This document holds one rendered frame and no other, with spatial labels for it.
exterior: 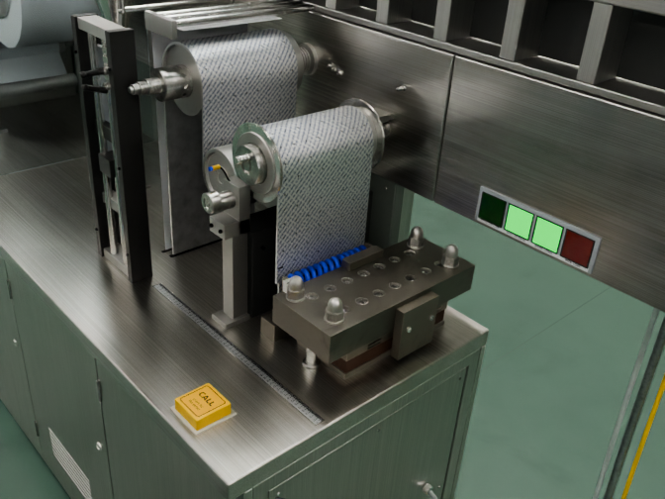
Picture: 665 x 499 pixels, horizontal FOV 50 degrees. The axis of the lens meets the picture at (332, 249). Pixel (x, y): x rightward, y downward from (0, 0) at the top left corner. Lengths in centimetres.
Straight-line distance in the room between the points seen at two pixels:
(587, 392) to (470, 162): 170
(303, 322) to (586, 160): 55
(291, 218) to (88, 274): 54
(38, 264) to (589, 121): 119
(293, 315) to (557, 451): 154
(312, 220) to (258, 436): 42
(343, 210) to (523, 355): 174
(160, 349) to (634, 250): 87
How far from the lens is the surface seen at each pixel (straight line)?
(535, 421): 274
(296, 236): 136
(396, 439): 147
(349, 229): 146
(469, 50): 135
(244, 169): 131
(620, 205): 124
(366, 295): 134
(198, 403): 126
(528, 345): 310
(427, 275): 143
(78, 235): 183
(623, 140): 121
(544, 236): 132
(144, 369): 138
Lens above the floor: 177
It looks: 30 degrees down
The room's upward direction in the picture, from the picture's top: 4 degrees clockwise
